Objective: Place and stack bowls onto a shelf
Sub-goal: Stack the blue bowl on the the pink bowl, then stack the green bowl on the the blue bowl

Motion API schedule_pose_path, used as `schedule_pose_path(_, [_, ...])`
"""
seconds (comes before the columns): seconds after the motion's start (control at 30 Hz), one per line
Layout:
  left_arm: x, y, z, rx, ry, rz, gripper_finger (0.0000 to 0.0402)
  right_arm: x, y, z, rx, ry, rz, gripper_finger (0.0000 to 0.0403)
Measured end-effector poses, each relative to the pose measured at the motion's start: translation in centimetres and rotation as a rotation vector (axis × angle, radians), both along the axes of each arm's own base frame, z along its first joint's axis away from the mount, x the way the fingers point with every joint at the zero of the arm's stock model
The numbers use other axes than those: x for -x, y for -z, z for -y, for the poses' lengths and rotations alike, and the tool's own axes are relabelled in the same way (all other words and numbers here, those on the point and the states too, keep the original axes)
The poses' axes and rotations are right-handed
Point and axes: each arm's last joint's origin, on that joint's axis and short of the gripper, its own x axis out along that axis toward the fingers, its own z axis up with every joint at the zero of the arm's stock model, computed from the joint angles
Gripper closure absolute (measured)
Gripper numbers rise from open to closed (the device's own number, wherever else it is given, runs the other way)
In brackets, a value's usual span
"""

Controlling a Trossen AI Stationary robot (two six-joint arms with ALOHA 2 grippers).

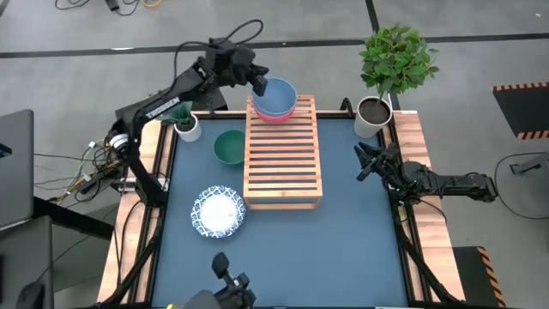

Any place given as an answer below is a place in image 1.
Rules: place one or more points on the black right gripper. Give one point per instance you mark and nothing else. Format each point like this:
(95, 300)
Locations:
(388, 165)

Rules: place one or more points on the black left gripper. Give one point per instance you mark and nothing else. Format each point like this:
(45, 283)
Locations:
(233, 68)

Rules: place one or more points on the blue plastic bowl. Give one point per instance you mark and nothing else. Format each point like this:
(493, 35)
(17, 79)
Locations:
(276, 96)

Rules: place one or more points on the red plastic bowl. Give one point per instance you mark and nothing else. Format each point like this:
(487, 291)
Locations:
(274, 119)

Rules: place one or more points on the green plastic bowl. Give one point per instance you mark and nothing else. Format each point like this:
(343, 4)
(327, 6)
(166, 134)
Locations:
(229, 148)

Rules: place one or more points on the blue floral white bowl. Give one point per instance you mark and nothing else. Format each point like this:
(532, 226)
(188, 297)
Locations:
(218, 212)

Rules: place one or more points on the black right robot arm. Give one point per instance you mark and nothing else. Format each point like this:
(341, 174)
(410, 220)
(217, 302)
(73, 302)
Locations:
(450, 184)

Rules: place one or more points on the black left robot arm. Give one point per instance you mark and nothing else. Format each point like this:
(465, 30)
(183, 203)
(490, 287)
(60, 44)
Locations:
(161, 107)

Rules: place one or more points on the wooden slatted shelf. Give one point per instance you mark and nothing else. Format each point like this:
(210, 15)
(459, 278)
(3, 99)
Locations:
(283, 171)

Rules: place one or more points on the large white plant pot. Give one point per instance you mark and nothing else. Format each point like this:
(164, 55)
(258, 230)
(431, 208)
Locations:
(372, 116)

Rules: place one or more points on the black table clamp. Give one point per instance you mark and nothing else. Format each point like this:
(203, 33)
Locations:
(347, 107)

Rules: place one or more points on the small white plant pot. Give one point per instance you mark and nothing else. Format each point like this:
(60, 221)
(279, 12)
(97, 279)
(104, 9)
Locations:
(191, 134)

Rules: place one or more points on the wooden table side board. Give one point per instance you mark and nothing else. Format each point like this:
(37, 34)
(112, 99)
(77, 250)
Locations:
(429, 232)
(124, 223)

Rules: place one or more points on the leafy green fig tree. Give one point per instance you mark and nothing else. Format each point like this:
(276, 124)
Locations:
(396, 58)

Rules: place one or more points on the black hazard-striped floor mat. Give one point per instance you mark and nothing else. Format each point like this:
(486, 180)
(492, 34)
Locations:
(523, 111)
(476, 274)

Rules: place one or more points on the grey stand foot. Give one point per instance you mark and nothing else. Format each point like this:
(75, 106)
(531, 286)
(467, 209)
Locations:
(529, 165)

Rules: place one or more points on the grey flat box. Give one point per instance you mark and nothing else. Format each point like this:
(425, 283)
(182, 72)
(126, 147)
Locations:
(15, 171)

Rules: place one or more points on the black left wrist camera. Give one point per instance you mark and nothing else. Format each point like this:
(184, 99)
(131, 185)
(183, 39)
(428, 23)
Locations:
(221, 47)

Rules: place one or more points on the black frame strut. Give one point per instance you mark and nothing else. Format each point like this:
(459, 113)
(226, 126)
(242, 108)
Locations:
(137, 266)
(422, 262)

